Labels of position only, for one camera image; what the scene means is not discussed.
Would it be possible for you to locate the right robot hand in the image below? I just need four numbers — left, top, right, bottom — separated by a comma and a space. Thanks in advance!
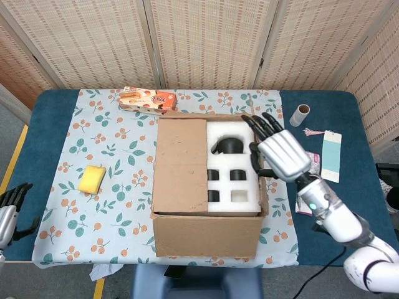
241, 113, 313, 183

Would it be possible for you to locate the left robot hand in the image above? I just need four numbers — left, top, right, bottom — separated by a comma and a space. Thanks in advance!
0, 183, 41, 249

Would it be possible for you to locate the cardboard box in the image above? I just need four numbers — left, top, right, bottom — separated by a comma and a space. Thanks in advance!
150, 92, 271, 260

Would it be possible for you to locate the floral tissue pack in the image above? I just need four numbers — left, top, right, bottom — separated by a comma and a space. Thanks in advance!
294, 151, 322, 217

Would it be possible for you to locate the pink tassel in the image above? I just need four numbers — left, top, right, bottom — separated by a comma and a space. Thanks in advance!
303, 127, 325, 138

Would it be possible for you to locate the grey cardboard tube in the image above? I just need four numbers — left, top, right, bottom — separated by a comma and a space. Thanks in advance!
289, 104, 311, 128

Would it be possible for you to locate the teal and white bookmark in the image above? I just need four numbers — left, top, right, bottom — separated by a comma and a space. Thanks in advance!
320, 130, 343, 183

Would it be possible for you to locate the black teapot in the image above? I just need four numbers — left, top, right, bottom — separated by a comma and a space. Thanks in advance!
211, 136, 246, 155

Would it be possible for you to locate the white foam insert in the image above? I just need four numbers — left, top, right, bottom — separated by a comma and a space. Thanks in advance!
206, 121, 263, 218

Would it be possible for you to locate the blue table cover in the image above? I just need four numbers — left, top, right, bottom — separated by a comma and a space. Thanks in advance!
8, 89, 392, 267

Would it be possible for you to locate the yellow sponge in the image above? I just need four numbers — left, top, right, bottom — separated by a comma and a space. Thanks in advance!
77, 164, 108, 196

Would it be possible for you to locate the fruit and leaf print tablecloth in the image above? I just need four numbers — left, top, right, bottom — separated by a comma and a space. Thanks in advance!
32, 88, 302, 270

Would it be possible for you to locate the woven folding screen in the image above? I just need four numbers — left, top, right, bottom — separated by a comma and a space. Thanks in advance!
0, 0, 399, 153

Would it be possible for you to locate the orange biscuit box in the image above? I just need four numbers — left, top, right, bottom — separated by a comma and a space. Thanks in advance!
119, 86, 179, 115

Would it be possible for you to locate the blue chair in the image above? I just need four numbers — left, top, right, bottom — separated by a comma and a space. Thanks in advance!
130, 264, 264, 299

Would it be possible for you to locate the black cable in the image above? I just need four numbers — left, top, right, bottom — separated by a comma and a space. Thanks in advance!
292, 247, 347, 299

